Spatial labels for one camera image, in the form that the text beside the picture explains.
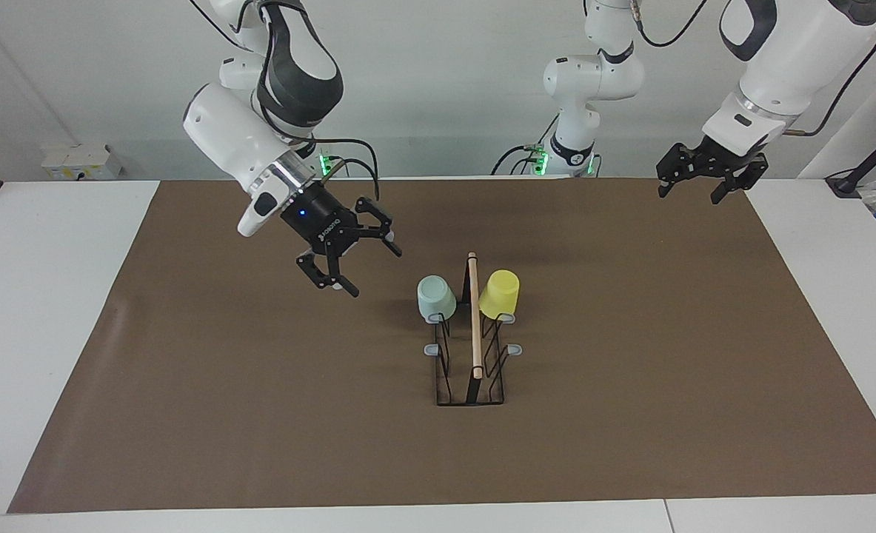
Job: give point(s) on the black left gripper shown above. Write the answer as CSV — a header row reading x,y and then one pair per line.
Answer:
x,y
723,157

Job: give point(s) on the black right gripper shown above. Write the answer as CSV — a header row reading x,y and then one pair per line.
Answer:
x,y
323,218

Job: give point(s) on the pale green plastic cup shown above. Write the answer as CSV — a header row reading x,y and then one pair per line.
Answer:
x,y
436,300

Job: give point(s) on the yellow plastic cup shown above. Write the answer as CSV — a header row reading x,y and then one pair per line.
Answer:
x,y
498,296

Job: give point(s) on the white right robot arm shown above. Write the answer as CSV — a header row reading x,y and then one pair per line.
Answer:
x,y
230,133

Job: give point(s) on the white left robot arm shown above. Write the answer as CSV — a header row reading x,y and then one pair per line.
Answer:
x,y
793,59

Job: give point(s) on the black clamp stand with pole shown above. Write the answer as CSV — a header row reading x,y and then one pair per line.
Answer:
x,y
845,185

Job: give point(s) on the brown paper table mat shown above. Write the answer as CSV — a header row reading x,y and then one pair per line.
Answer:
x,y
260,407

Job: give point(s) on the white cardboard box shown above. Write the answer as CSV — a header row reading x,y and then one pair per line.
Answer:
x,y
82,159

